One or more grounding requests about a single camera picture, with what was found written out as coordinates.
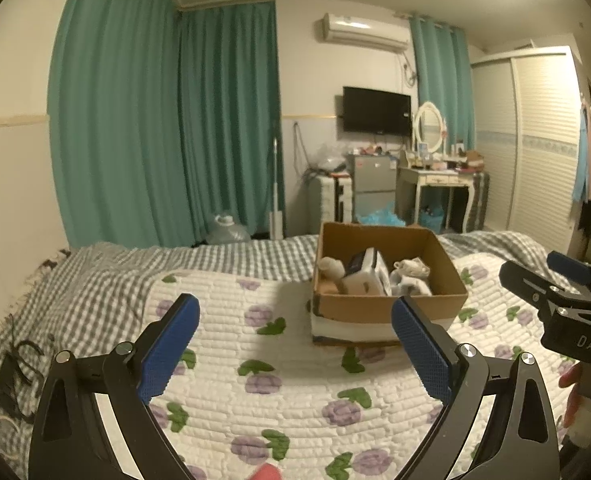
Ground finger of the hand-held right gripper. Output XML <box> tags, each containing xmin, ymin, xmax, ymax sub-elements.
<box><xmin>499</xmin><ymin>260</ymin><xmax>579</xmax><ymax>321</ymax></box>
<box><xmin>547</xmin><ymin>251</ymin><xmax>591</xmax><ymax>302</ymax></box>

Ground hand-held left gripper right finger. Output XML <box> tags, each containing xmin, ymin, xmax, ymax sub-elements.
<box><xmin>391</xmin><ymin>296</ymin><xmax>561</xmax><ymax>480</ymax></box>

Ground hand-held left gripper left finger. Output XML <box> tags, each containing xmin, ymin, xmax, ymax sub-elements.
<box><xmin>28</xmin><ymin>293</ymin><xmax>200</xmax><ymax>480</ymax></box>

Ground brown cardboard box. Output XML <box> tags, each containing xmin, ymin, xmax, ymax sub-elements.
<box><xmin>311</xmin><ymin>221</ymin><xmax>469</xmax><ymax>325</ymax></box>

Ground white socks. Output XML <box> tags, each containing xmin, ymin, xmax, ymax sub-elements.
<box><xmin>389</xmin><ymin>272</ymin><xmax>433</xmax><ymax>297</ymax></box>

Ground cream socks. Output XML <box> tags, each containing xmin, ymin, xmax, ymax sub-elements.
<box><xmin>393</xmin><ymin>256</ymin><xmax>431</xmax><ymax>277</ymax></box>

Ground person's right hand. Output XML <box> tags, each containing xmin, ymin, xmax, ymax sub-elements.
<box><xmin>559</xmin><ymin>361</ymin><xmax>591</xmax><ymax>442</ymax></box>

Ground white flat box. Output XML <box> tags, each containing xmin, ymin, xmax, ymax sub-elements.
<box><xmin>309</xmin><ymin>310</ymin><xmax>457</xmax><ymax>347</ymax></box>

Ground blue basket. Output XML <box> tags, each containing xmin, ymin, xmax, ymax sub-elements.
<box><xmin>419</xmin><ymin>207</ymin><xmax>447</xmax><ymax>231</ymax></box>

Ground white slatted wardrobe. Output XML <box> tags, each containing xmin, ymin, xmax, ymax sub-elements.
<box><xmin>470</xmin><ymin>46</ymin><xmax>589</xmax><ymax>257</ymax></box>

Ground white floral quilt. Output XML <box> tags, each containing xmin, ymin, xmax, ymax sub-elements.
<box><xmin>103</xmin><ymin>252</ymin><xmax>582</xmax><ymax>480</ymax></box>

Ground clear water jug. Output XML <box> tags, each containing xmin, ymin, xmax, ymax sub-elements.
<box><xmin>210</xmin><ymin>211</ymin><xmax>252</xmax><ymax>245</ymax></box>

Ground white dressing table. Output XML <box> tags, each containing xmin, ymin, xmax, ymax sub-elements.
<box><xmin>395</xmin><ymin>165</ymin><xmax>476</xmax><ymax>234</ymax></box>

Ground blue plastic bag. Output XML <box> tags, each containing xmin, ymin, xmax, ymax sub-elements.
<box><xmin>357</xmin><ymin>200</ymin><xmax>407</xmax><ymax>227</ymax></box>

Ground small grey fridge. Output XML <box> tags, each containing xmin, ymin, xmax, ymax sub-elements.
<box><xmin>348</xmin><ymin>154</ymin><xmax>399</xmax><ymax>224</ymax></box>

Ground white suitcase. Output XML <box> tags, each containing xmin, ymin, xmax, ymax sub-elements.
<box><xmin>307</xmin><ymin>175</ymin><xmax>354</xmax><ymax>237</ymax></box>

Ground white oval mirror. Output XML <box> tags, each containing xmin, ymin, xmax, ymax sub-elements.
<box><xmin>413</xmin><ymin>101</ymin><xmax>447</xmax><ymax>156</ymax></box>

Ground white mop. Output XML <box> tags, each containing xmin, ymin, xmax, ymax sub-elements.
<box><xmin>269</xmin><ymin>137</ymin><xmax>287</xmax><ymax>240</ymax></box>

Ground narrow teal curtain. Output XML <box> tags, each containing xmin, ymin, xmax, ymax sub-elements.
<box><xmin>409</xmin><ymin>14</ymin><xmax>476</xmax><ymax>154</ymax></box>

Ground clear plastic bag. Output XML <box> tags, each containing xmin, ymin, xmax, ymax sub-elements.
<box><xmin>315</xmin><ymin>141</ymin><xmax>349</xmax><ymax>171</ymax></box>

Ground wide teal curtain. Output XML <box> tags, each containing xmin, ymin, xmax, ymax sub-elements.
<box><xmin>48</xmin><ymin>0</ymin><xmax>186</xmax><ymax>249</ymax></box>

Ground white air conditioner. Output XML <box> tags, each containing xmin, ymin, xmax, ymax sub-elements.
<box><xmin>317</xmin><ymin>13</ymin><xmax>410</xmax><ymax>54</ymax></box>

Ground black cable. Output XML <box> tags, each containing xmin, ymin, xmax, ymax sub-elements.
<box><xmin>0</xmin><ymin>339</ymin><xmax>52</xmax><ymax>422</ymax></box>

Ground black wall television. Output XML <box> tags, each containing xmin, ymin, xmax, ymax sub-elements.
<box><xmin>342</xmin><ymin>86</ymin><xmax>412</xmax><ymax>137</ymax></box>

